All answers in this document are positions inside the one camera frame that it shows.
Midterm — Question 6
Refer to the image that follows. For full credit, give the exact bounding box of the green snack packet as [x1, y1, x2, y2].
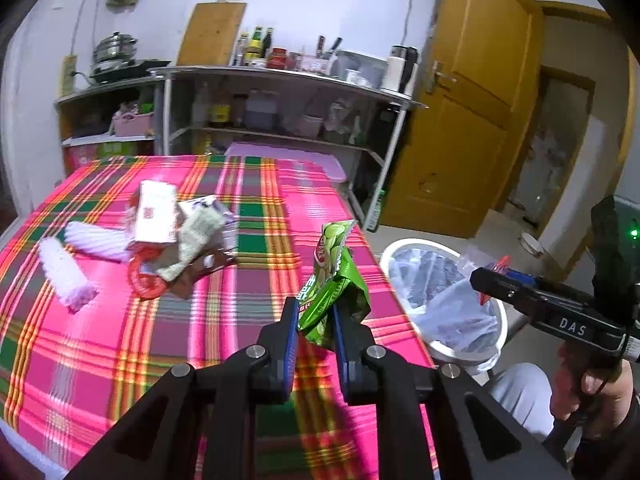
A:
[296, 220, 372, 348]

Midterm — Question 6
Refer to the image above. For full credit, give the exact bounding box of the white round trash bin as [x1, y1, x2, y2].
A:
[378, 238, 508, 373]

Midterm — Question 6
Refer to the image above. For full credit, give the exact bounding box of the wooden cutting board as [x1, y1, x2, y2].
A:
[176, 2, 247, 67]

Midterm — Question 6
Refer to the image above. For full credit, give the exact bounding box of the white open shelf cabinet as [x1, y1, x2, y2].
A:
[54, 76, 166, 177]

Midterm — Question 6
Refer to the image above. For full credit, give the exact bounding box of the grey plastic canister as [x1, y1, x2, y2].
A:
[244, 89, 280, 130]

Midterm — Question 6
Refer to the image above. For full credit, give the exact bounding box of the small white bowl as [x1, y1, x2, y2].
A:
[520, 232, 545, 258]

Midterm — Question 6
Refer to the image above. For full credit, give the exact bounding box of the red round wrapper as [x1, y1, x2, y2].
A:
[126, 247, 168, 297]

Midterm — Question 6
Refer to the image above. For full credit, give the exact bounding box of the bundle of plastic bags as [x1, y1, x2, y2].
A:
[325, 100, 362, 143]

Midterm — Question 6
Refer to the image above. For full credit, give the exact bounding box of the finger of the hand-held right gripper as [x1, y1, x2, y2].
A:
[504, 268, 551, 287]
[470, 266, 541, 313]

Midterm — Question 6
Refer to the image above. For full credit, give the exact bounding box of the yellow door frame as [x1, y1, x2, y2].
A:
[492, 1, 640, 281]

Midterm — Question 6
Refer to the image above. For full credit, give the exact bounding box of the yellow label sauce bottle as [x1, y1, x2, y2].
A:
[246, 26, 265, 63]

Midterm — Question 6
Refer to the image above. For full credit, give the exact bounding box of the person's right forearm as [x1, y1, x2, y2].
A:
[575, 400, 640, 480]

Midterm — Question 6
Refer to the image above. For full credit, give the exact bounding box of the colourful printed carton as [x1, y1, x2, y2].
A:
[62, 137, 156, 173]

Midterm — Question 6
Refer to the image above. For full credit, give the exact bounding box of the cooking oil bottle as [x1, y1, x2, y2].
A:
[207, 80, 233, 128]

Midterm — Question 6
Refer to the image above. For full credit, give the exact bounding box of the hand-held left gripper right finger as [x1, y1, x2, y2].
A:
[330, 305, 576, 480]

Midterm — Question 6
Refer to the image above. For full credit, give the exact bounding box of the yellow power strip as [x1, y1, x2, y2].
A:
[59, 54, 77, 98]

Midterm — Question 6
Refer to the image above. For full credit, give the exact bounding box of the metal door handle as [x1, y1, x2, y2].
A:
[425, 60, 457, 93]

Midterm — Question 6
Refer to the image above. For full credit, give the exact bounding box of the clear plastic bin liner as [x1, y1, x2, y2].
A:
[387, 245, 503, 371]

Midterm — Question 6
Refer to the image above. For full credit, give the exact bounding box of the pink plastic basket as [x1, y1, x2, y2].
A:
[111, 110, 156, 137]

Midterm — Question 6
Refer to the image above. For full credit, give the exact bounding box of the white and black kettle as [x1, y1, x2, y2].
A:
[382, 45, 420, 97]

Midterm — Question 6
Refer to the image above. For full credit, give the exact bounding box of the metal shelf unit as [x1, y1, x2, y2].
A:
[150, 64, 430, 233]

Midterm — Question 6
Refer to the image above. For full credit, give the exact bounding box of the yellow wooden door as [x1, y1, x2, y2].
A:
[372, 0, 546, 241]

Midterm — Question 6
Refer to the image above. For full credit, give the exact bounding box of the black induction cooker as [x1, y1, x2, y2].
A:
[89, 60, 158, 83]

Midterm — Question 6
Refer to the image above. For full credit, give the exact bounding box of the person's grey trouser leg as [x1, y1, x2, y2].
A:
[487, 362, 556, 443]

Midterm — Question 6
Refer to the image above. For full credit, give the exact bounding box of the clear plastic container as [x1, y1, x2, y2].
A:
[330, 50, 391, 90]

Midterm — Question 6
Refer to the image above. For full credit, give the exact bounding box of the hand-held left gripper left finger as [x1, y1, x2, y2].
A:
[65, 297, 301, 480]

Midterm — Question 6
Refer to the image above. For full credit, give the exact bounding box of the person's right hand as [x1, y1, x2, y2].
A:
[550, 340, 640, 436]

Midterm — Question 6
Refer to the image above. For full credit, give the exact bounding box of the red plastic wrapper scrap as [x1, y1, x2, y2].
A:
[477, 255, 512, 307]

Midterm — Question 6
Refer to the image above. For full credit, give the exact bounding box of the white foam net sleeve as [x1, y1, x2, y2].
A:
[39, 237, 97, 313]
[64, 220, 138, 263]

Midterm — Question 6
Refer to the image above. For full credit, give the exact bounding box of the pink plaid tablecloth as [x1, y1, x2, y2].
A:
[0, 154, 441, 480]

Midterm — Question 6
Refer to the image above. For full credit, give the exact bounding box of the steel steamer pot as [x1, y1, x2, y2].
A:
[92, 31, 138, 68]

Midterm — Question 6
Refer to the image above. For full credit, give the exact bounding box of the white carton with red print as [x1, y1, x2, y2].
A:
[125, 180, 181, 252]

